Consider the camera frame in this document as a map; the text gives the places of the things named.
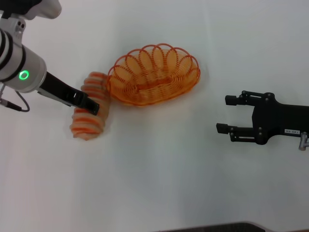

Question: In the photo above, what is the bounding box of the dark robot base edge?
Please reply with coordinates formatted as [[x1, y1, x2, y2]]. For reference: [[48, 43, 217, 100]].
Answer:
[[154, 221, 273, 232]]

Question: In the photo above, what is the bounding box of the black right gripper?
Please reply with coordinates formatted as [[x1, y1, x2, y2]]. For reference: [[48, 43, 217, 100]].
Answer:
[[216, 90, 309, 145]]

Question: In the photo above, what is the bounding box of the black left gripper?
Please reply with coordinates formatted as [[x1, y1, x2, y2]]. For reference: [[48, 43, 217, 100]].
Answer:
[[37, 72, 100, 116]]

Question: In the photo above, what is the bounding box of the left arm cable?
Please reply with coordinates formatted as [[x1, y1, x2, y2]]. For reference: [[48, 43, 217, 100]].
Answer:
[[0, 83, 31, 112]]

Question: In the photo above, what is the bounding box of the orange striped bread roll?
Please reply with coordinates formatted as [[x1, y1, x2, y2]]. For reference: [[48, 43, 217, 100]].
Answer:
[[69, 72, 112, 141]]

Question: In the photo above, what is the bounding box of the orange woven plastic basket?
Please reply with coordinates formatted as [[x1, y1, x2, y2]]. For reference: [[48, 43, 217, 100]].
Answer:
[[107, 43, 201, 107]]

